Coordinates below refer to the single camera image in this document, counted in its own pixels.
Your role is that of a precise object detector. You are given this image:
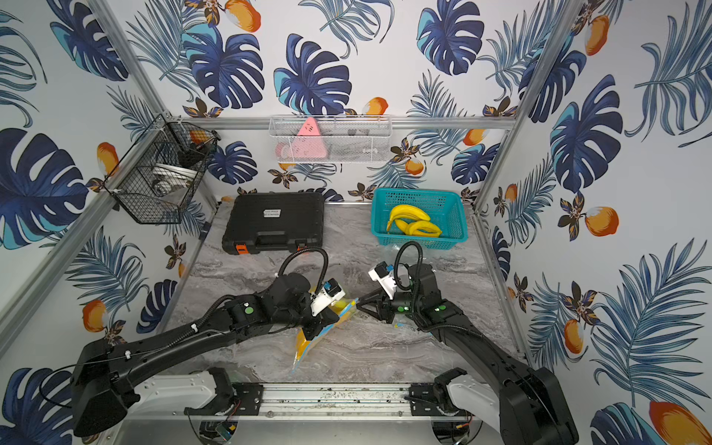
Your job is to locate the black plastic tool case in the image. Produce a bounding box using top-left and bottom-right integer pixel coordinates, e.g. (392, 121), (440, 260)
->
(222, 192), (326, 255)

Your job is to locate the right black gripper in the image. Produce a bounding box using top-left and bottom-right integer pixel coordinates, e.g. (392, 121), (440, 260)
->
(356, 286), (423, 324)

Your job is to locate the white wire wall basket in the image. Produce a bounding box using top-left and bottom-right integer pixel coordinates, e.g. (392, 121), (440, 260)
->
(269, 115), (393, 163)

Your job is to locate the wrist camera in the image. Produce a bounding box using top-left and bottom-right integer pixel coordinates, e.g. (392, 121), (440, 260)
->
(311, 278), (346, 316)
(368, 261), (398, 300)

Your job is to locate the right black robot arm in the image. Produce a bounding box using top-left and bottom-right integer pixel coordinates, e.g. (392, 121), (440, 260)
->
(357, 260), (580, 444)

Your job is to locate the black wire basket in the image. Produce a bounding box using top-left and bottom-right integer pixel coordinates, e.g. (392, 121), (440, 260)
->
(102, 115), (221, 225)

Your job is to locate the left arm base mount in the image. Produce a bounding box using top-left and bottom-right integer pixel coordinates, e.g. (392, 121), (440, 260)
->
(184, 367), (264, 417)

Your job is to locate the single yellow banana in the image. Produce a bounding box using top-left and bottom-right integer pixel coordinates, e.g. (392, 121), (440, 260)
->
(404, 221), (442, 237)

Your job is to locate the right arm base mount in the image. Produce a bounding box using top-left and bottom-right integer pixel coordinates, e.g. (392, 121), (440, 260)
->
(404, 368), (467, 417)

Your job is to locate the teal plastic basket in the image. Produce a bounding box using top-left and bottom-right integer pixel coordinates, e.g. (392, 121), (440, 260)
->
(371, 188), (468, 250)

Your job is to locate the pink triangular item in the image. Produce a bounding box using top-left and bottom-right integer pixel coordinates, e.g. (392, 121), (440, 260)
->
(289, 117), (328, 161)

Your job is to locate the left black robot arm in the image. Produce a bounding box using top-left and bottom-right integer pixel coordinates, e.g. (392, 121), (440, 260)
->
(70, 248), (339, 438)

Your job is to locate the yellow banana bunch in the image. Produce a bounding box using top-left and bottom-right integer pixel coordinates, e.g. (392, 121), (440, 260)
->
(293, 299), (357, 363)
(387, 204), (431, 231)

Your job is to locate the aluminium front rail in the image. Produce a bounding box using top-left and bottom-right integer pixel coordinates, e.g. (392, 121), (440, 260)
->
(108, 382), (566, 422)

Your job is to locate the clear zip-top bag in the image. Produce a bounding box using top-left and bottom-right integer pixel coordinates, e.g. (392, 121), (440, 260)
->
(288, 297), (368, 379)

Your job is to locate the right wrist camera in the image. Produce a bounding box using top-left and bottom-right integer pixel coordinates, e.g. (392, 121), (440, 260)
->
(368, 261), (398, 300)

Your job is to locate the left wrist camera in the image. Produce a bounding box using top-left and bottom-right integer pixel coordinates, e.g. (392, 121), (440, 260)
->
(311, 278), (346, 316)

